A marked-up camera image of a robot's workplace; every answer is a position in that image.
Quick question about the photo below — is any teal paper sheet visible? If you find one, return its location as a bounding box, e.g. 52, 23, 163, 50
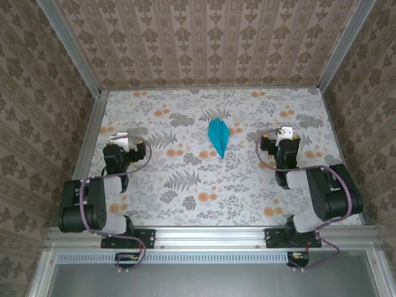
207, 116, 230, 160

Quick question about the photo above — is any grey metal sheet panel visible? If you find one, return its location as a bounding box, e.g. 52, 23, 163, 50
46, 262, 378, 297

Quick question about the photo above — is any floral table cover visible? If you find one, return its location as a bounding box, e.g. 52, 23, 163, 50
75, 89, 363, 226

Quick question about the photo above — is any aluminium table side rail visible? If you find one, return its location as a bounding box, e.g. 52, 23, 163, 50
69, 89, 109, 185

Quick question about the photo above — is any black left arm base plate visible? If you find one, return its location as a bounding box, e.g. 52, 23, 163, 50
101, 228, 156, 249

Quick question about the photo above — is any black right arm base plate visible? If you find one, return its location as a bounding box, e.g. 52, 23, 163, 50
265, 228, 322, 249

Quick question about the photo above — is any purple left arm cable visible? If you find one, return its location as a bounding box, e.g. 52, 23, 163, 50
79, 134, 152, 275

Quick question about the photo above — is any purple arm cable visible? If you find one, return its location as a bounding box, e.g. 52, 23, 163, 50
79, 134, 152, 275
256, 129, 353, 273

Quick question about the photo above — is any aluminium frame post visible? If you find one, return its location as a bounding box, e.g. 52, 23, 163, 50
38, 0, 103, 95
316, 0, 374, 90

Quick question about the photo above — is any black electronics board with wires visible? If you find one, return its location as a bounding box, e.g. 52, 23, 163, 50
286, 247, 311, 269
114, 252, 140, 269

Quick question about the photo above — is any wide aluminium frame rail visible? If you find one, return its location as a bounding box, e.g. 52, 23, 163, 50
45, 225, 383, 250

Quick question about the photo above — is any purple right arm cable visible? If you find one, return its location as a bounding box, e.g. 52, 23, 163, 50
256, 129, 353, 273

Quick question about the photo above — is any grey slotted cable duct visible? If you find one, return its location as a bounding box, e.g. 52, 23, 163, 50
57, 252, 291, 264

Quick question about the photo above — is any aluminium lower frame rail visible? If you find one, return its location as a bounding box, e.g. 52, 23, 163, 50
364, 249, 389, 297
29, 249, 58, 297

